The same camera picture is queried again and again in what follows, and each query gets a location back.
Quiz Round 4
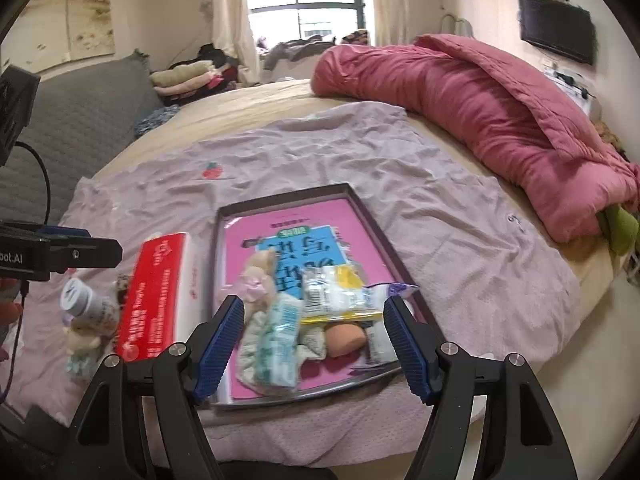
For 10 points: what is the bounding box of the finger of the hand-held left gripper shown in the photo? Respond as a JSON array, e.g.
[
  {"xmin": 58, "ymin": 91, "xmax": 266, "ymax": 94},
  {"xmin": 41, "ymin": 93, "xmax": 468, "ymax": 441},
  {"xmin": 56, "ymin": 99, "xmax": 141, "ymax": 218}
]
[
  {"xmin": 47, "ymin": 236, "xmax": 123, "ymax": 276},
  {"xmin": 0, "ymin": 221, "xmax": 93, "ymax": 241}
]

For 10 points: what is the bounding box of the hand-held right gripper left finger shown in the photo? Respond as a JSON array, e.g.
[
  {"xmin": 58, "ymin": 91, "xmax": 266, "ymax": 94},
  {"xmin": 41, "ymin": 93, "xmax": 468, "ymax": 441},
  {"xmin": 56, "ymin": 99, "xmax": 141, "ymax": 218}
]
[{"xmin": 67, "ymin": 294, "xmax": 247, "ymax": 480}]

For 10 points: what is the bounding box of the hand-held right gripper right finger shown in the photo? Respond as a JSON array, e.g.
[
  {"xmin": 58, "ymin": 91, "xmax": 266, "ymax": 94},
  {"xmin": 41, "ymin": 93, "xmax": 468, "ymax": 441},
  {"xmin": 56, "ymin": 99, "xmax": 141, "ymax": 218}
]
[{"xmin": 382, "ymin": 295, "xmax": 581, "ymax": 480}]

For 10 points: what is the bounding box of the green floral cloth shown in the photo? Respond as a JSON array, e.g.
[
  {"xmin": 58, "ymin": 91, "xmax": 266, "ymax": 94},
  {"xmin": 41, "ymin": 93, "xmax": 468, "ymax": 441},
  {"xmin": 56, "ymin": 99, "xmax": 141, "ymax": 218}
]
[{"xmin": 235, "ymin": 310, "xmax": 326, "ymax": 396}]

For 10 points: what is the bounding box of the clear blue plastic packet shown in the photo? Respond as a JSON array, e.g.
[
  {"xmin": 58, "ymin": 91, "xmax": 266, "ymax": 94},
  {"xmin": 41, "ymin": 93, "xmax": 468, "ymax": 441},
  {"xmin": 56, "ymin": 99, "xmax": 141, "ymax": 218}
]
[{"xmin": 362, "ymin": 282, "xmax": 420, "ymax": 311}]

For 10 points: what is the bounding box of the peach makeup sponge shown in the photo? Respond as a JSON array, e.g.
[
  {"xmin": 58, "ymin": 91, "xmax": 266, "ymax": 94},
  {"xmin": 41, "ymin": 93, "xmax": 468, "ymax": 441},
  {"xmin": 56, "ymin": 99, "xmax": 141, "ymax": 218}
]
[{"xmin": 324, "ymin": 322, "xmax": 368, "ymax": 359}]

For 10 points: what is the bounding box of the yellow plastic packet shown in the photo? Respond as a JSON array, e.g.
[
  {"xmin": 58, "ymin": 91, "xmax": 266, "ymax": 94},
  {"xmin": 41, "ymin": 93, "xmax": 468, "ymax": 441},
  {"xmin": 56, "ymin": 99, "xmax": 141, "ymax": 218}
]
[{"xmin": 300, "ymin": 264, "xmax": 383, "ymax": 323}]

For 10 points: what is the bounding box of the beige plush toy pink bow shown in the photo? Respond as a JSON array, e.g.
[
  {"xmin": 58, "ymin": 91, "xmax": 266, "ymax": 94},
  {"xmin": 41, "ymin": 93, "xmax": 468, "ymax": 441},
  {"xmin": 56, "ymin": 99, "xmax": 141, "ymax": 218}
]
[{"xmin": 240, "ymin": 250, "xmax": 281, "ymax": 311}]

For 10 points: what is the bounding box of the dark rimmed pink tray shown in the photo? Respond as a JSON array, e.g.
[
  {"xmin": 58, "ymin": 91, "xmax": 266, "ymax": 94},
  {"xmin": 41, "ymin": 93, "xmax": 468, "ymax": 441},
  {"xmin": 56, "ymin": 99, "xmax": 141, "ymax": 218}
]
[{"xmin": 207, "ymin": 183, "xmax": 431, "ymax": 411}]

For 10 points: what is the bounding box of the person's left hand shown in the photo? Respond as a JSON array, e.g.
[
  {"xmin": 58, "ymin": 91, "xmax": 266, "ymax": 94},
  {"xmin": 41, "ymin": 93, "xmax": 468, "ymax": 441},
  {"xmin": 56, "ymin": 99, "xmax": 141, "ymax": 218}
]
[{"xmin": 0, "ymin": 277, "xmax": 23, "ymax": 328}]

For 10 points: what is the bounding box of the white capped bottle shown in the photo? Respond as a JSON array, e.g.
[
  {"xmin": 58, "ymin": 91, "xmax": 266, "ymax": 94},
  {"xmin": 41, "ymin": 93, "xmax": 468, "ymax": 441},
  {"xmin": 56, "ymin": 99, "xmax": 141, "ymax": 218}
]
[{"xmin": 60, "ymin": 280, "xmax": 121, "ymax": 333}]

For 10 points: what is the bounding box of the grey quilted headboard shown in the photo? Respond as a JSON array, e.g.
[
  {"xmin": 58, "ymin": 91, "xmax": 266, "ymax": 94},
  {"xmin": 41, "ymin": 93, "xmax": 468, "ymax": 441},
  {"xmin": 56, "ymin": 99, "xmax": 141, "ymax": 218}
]
[{"xmin": 0, "ymin": 51, "xmax": 166, "ymax": 226}]

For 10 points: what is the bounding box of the red tissue box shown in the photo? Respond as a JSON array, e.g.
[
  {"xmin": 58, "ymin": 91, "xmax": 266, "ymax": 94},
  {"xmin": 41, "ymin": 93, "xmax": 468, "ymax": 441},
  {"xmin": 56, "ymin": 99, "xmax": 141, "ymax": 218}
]
[{"xmin": 114, "ymin": 232, "xmax": 213, "ymax": 361}]

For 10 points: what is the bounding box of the small floral fabric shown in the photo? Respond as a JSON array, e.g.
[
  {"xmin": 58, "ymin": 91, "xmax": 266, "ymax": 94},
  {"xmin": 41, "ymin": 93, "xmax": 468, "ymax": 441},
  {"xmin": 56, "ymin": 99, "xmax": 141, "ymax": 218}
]
[{"xmin": 65, "ymin": 350, "xmax": 98, "ymax": 386}]

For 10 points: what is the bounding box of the blue floral pillow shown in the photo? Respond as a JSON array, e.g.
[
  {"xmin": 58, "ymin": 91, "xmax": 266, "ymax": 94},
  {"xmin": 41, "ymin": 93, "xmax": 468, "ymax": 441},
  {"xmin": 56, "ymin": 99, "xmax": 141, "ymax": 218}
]
[{"xmin": 134, "ymin": 105, "xmax": 181, "ymax": 138}]

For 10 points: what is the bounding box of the pile of folded clothes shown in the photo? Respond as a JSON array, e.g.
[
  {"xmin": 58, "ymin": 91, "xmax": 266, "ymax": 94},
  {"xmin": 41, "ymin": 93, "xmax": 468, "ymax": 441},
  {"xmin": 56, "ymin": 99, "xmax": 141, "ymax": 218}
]
[{"xmin": 150, "ymin": 60, "xmax": 221, "ymax": 101}]

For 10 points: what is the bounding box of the dark clothes pile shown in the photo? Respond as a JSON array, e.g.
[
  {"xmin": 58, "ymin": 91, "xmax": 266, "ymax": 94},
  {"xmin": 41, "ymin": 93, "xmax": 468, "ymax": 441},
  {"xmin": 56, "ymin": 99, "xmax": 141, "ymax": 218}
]
[{"xmin": 195, "ymin": 42, "xmax": 241, "ymax": 83}]

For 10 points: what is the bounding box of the lilac printed blanket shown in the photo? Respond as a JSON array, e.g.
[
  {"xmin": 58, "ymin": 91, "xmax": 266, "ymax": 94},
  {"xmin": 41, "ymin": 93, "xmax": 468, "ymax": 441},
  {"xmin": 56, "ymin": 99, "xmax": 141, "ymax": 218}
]
[{"xmin": 0, "ymin": 101, "xmax": 583, "ymax": 466}]

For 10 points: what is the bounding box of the cream curtain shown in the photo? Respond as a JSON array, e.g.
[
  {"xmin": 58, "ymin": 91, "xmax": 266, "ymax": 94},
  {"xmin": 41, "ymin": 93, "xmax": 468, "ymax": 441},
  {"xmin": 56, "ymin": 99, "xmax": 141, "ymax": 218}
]
[
  {"xmin": 367, "ymin": 0, "xmax": 416, "ymax": 47},
  {"xmin": 200, "ymin": 0, "xmax": 261, "ymax": 86}
]

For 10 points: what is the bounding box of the pink quilt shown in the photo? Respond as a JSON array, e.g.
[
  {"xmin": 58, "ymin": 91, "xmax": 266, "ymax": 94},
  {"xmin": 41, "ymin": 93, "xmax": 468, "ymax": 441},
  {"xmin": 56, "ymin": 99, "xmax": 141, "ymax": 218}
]
[{"xmin": 311, "ymin": 33, "xmax": 640, "ymax": 243}]

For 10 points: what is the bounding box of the clothes covered bed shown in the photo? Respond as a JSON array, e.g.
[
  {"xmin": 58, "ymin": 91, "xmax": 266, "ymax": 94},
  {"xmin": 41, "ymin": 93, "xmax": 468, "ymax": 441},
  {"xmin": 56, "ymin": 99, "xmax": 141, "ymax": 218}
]
[{"xmin": 257, "ymin": 30, "xmax": 371, "ymax": 83}]

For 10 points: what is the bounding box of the brown fuzzy blanket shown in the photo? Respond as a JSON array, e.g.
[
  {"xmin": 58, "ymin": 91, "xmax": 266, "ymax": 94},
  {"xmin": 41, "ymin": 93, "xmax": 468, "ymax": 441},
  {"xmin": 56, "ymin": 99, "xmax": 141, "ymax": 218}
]
[{"xmin": 595, "ymin": 120, "xmax": 631, "ymax": 161}]

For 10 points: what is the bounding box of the white drawer cabinet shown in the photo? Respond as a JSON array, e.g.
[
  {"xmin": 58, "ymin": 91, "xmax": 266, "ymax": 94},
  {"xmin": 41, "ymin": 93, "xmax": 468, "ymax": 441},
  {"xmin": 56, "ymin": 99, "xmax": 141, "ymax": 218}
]
[{"xmin": 542, "ymin": 62, "xmax": 605, "ymax": 123}]

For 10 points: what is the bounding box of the white hoop rack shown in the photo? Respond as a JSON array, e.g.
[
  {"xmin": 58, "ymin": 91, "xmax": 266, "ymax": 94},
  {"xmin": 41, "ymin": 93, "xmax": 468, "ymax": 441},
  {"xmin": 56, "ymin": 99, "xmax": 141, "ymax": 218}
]
[{"xmin": 440, "ymin": 12, "xmax": 473, "ymax": 38}]

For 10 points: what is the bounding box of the floral wall poster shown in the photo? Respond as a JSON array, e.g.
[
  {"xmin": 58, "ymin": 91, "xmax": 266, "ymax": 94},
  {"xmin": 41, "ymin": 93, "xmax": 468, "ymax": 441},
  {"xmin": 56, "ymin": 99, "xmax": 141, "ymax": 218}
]
[{"xmin": 20, "ymin": 0, "xmax": 116, "ymax": 68}]

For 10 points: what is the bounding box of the black wall television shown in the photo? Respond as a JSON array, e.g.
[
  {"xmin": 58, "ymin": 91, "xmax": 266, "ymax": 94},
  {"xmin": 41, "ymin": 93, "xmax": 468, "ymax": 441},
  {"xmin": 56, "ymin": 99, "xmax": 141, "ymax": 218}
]
[{"xmin": 517, "ymin": 0, "xmax": 597, "ymax": 66}]

